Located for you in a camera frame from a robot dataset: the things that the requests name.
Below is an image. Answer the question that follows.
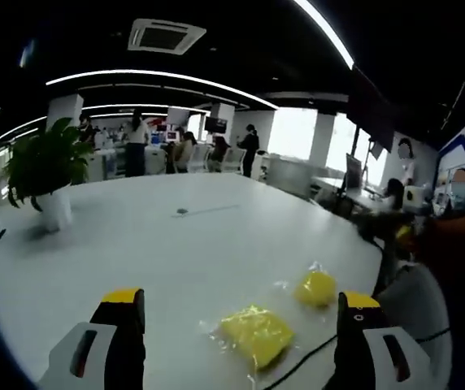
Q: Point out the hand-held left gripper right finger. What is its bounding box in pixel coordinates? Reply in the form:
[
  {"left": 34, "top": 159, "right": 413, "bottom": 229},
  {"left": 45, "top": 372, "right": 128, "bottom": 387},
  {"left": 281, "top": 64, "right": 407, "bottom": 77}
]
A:
[{"left": 324, "top": 291, "right": 441, "bottom": 390}]

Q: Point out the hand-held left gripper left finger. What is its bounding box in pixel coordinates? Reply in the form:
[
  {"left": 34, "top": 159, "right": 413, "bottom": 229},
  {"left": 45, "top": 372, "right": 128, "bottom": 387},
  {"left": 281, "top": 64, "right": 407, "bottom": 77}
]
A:
[{"left": 37, "top": 287, "right": 147, "bottom": 390}]

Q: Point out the yellow round silicone block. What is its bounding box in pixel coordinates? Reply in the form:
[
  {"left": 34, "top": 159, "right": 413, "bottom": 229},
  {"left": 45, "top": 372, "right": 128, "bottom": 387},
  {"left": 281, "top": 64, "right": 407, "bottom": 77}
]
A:
[{"left": 293, "top": 262, "right": 338, "bottom": 309}]

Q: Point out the yellow rectangular silicone block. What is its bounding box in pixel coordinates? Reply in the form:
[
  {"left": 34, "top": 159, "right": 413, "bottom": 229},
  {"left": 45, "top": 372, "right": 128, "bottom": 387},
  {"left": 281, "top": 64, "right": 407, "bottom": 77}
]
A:
[{"left": 206, "top": 303, "right": 297, "bottom": 383}]

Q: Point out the black tripod stand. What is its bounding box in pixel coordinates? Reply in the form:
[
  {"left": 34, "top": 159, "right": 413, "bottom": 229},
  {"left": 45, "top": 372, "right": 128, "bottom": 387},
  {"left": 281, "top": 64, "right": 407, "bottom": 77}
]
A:
[{"left": 340, "top": 121, "right": 386, "bottom": 196}]

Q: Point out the white office chair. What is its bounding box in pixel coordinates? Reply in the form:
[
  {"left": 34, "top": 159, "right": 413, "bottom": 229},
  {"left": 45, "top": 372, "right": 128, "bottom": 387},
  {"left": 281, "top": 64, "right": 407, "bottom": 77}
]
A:
[
  {"left": 222, "top": 148, "right": 246, "bottom": 174},
  {"left": 191, "top": 145, "right": 211, "bottom": 171}
]

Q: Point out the green potted plant white pot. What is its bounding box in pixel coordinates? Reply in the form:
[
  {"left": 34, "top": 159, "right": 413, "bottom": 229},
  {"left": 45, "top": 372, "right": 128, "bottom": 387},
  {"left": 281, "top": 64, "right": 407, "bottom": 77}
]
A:
[{"left": 3, "top": 116, "right": 96, "bottom": 233}]

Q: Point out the dark hanging screen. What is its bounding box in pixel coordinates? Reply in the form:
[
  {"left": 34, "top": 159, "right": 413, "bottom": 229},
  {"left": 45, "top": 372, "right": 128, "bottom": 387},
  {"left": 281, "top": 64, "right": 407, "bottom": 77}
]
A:
[{"left": 204, "top": 116, "right": 228, "bottom": 133}]

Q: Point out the white ceiling light strip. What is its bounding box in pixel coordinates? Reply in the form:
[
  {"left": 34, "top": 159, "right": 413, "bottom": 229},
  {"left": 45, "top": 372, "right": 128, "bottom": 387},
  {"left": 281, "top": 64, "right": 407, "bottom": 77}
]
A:
[
  {"left": 293, "top": 0, "right": 355, "bottom": 69},
  {"left": 45, "top": 68, "right": 279, "bottom": 110}
]

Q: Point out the ceiling air conditioner vent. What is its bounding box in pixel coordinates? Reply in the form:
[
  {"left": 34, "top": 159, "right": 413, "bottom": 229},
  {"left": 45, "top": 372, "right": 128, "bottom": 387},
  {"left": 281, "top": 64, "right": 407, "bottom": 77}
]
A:
[{"left": 127, "top": 18, "right": 207, "bottom": 56}]

